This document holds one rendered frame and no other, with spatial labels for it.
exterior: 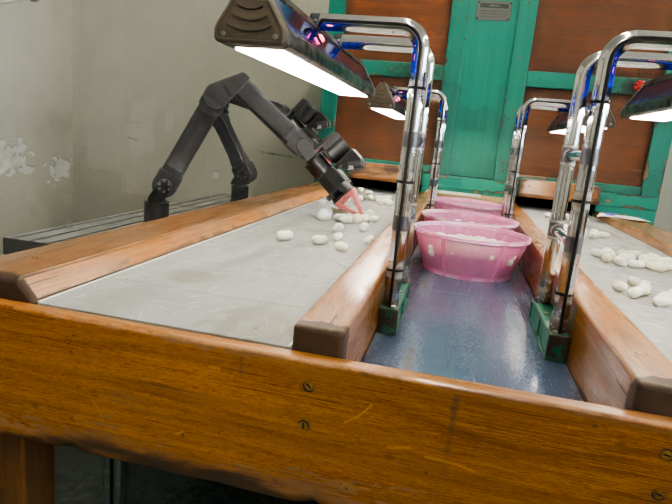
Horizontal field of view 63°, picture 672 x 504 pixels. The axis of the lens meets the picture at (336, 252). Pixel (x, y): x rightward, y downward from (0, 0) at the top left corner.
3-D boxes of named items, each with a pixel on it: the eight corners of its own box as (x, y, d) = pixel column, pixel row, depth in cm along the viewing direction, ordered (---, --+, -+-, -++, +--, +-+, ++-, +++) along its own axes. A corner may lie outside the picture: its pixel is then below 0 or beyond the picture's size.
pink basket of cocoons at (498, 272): (403, 275, 120) (408, 232, 118) (413, 252, 145) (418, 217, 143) (531, 293, 115) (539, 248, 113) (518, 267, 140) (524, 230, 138)
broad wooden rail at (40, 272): (-46, 411, 68) (-53, 265, 64) (318, 222, 242) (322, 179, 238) (39, 430, 66) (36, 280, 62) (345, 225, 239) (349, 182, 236)
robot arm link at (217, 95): (313, 143, 155) (230, 62, 146) (319, 144, 147) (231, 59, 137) (283, 176, 156) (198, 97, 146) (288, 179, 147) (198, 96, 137)
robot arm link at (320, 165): (338, 168, 155) (321, 150, 156) (338, 165, 150) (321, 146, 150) (319, 185, 155) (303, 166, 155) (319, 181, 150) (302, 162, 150)
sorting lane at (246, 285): (36, 319, 63) (35, 301, 62) (348, 193, 236) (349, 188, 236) (288, 365, 57) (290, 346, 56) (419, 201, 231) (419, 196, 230)
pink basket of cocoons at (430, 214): (435, 257, 142) (440, 221, 140) (406, 237, 168) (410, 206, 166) (531, 263, 146) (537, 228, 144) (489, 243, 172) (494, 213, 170)
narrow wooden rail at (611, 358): (614, 490, 52) (638, 381, 50) (497, 227, 226) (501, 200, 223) (677, 503, 51) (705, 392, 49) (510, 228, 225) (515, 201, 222)
